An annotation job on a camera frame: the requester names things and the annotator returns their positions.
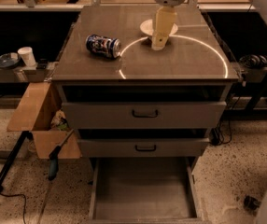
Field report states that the black blue handled tool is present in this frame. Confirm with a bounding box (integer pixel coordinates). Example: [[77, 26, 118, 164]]
[[48, 130, 74, 181]]

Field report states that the coiled black cable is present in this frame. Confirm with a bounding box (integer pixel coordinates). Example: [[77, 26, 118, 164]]
[[238, 53, 267, 70]]

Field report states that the blue pepsi can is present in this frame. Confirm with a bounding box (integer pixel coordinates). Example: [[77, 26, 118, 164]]
[[86, 35, 121, 59]]

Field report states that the dark blue plate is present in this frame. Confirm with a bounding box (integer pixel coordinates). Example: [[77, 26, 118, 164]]
[[0, 52, 21, 69]]

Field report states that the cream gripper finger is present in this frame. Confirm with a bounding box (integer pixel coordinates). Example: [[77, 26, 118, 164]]
[[151, 6, 176, 50]]

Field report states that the black table leg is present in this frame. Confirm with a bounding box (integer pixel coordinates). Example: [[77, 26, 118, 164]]
[[0, 131, 29, 192]]

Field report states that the top grey drawer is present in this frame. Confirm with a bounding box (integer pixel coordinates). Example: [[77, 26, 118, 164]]
[[63, 102, 226, 129]]

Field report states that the grey side shelf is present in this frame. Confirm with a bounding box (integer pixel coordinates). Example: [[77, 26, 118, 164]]
[[0, 62, 58, 83]]

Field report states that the grey drawer cabinet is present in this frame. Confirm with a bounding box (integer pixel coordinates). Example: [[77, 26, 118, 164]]
[[49, 4, 241, 166]]

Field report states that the white paper cup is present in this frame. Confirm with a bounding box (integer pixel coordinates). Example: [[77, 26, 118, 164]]
[[18, 47, 35, 66]]

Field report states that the open bottom drawer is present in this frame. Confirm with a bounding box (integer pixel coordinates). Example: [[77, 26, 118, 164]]
[[89, 158, 204, 224]]

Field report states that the brown cardboard box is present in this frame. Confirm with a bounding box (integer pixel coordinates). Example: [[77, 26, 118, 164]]
[[7, 81, 82, 160]]

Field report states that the grey drawer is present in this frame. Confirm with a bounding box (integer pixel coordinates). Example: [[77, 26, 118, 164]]
[[78, 138, 208, 158], [63, 102, 226, 129]]

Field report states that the black cable bundle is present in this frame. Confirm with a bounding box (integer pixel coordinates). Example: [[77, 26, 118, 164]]
[[209, 119, 234, 147]]

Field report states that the middle grey drawer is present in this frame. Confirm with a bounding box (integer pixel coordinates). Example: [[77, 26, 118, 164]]
[[78, 138, 208, 158]]

